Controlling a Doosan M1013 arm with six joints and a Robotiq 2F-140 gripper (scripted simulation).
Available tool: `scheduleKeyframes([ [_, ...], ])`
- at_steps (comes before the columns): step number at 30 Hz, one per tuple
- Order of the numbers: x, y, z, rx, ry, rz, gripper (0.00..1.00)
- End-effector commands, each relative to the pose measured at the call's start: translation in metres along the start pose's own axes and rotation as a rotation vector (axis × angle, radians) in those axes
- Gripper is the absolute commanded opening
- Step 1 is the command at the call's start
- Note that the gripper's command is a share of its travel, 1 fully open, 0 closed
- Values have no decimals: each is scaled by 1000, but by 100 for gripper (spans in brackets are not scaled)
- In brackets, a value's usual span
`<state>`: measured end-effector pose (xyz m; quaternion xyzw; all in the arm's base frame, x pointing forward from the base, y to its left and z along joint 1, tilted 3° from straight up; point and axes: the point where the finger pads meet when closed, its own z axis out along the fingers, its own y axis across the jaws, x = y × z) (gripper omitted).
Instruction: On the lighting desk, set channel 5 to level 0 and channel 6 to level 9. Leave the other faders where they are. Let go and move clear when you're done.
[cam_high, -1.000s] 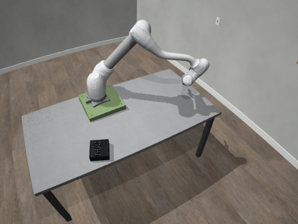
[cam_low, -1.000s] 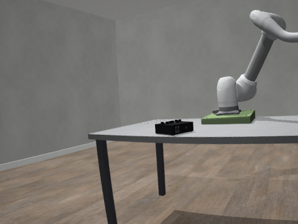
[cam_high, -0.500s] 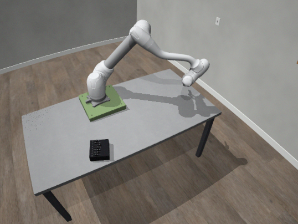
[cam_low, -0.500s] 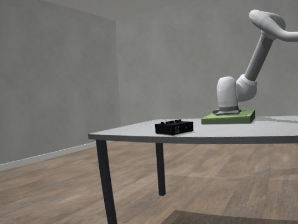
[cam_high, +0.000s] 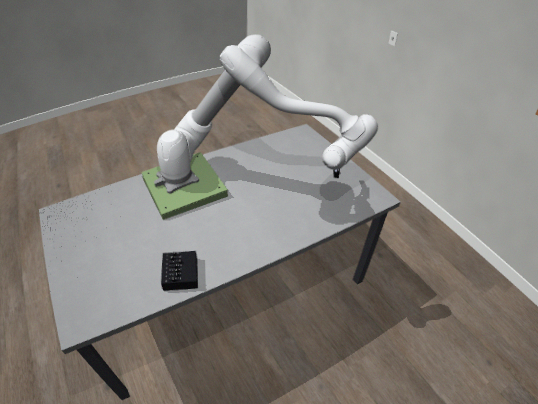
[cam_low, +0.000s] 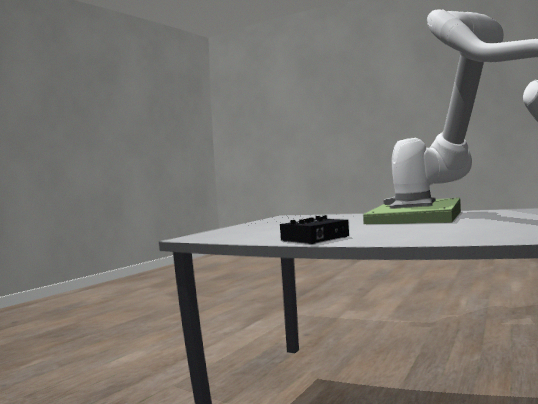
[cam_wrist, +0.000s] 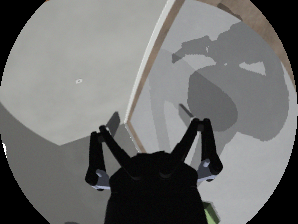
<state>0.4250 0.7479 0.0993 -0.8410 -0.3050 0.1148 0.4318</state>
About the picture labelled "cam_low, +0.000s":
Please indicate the black lighting desk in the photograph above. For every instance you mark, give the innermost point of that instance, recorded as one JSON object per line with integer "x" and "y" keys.
{"x": 315, "y": 230}

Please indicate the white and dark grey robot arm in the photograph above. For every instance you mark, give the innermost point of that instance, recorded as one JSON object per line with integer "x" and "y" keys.
{"x": 415, "y": 167}

